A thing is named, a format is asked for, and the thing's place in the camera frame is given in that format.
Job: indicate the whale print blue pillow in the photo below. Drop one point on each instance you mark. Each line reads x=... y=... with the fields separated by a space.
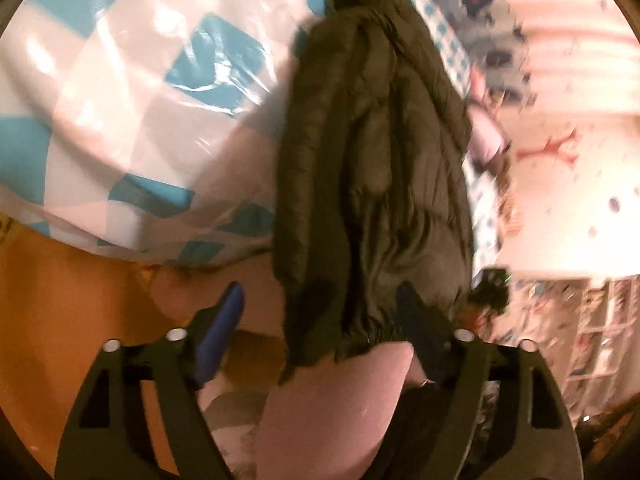
x=496 y=43

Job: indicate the pink trouser leg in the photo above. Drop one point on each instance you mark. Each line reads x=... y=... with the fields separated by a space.
x=328 y=421

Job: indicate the blue white checkered bed cover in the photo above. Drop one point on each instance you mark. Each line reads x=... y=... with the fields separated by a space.
x=147 y=129

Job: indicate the dark olive puffer jacket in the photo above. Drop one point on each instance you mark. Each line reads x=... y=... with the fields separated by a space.
x=371 y=192

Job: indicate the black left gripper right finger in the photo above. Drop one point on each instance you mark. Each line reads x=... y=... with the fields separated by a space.
x=486 y=411

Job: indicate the cluttered white shelf unit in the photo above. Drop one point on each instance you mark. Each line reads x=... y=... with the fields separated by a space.
x=583 y=327

